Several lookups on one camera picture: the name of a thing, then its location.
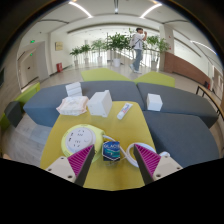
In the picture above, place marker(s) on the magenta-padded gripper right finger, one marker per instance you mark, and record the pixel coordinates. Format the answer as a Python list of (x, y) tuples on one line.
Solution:
[(150, 160)]

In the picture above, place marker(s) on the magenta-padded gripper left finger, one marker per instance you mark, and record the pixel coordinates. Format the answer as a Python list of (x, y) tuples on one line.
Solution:
[(78, 161)]

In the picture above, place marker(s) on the dark charger block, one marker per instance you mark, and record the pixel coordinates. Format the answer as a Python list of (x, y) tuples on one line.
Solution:
[(111, 151)]

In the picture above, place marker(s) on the round white yellow power strip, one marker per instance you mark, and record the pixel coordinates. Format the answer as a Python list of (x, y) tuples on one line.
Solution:
[(80, 138)]

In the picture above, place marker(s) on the grey sofa module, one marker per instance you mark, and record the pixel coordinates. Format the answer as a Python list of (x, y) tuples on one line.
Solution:
[(180, 140), (180, 103)]

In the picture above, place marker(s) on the wet wipes pack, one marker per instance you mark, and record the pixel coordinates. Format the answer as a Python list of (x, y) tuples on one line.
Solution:
[(72, 106)]

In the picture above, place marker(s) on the white cube box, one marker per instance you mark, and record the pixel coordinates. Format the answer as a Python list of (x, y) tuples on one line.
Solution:
[(154, 102)]

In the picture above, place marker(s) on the white rectangular box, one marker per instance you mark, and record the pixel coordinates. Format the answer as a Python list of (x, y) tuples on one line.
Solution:
[(99, 104)]

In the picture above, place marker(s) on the large grey sofa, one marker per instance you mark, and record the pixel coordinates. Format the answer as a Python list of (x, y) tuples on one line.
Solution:
[(43, 106)]

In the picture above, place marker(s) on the stack of white boxes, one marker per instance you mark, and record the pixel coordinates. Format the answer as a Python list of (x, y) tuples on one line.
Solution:
[(73, 89)]

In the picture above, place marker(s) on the green sofa module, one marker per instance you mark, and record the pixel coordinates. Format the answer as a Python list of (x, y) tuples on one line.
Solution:
[(103, 75), (156, 79)]

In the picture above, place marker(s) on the black ottoman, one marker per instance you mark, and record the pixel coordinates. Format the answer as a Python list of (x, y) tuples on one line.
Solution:
[(13, 113)]

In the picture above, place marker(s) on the long green bench seat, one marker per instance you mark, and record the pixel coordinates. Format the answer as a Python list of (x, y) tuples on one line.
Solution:
[(26, 95)]

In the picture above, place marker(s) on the red fire extinguisher box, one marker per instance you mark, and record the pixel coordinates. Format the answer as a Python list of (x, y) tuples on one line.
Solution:
[(59, 67)]

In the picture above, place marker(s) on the person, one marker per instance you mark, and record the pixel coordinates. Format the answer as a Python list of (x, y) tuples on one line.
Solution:
[(137, 46)]

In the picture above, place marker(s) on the group of potted plants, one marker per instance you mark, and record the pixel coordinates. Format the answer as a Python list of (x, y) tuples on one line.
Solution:
[(116, 43)]

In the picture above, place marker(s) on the green exit sign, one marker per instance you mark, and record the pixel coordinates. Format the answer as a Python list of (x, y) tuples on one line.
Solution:
[(32, 41)]

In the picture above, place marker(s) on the ceiling strip lights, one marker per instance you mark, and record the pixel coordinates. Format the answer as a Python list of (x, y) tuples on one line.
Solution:
[(80, 8)]

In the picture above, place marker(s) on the wooden bench with black frame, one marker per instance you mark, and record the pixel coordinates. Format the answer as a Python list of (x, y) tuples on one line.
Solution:
[(210, 98)]

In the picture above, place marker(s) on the black wall screen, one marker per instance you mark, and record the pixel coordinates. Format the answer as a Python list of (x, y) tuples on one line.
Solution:
[(1, 77)]

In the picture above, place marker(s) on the framed wall picture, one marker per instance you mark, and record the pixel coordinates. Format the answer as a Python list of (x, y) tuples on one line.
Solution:
[(59, 46)]

